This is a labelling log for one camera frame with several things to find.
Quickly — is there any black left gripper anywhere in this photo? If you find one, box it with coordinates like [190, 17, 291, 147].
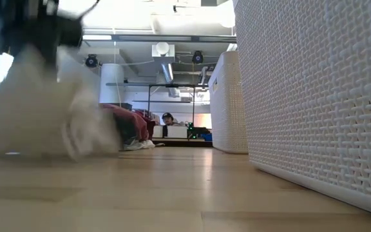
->
[10, 0, 83, 70]

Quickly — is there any white garment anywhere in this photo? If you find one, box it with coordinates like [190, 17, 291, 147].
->
[0, 44, 122, 160]

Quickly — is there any dark red garment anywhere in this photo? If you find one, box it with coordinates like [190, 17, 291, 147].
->
[100, 102, 151, 142]

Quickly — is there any round black ceiling device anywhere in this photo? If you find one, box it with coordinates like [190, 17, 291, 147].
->
[85, 53, 99, 68]
[191, 50, 205, 64]

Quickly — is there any white round column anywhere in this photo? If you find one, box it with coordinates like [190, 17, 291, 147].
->
[99, 63, 126, 104]

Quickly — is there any white box with round lamp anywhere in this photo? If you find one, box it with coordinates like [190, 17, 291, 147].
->
[151, 41, 176, 64]

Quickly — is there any person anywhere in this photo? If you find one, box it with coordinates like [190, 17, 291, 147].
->
[161, 111, 182, 127]

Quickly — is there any black device with green lights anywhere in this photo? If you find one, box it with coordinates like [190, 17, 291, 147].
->
[187, 121, 211, 140]

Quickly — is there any white woven laundry basket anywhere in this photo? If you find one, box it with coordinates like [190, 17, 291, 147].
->
[207, 50, 249, 155]
[232, 0, 371, 220]

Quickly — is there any black metal frame rack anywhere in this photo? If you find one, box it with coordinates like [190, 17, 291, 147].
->
[147, 83, 196, 130]

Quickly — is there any silver ventilation duct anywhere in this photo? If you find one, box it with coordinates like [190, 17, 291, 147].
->
[160, 63, 175, 85]

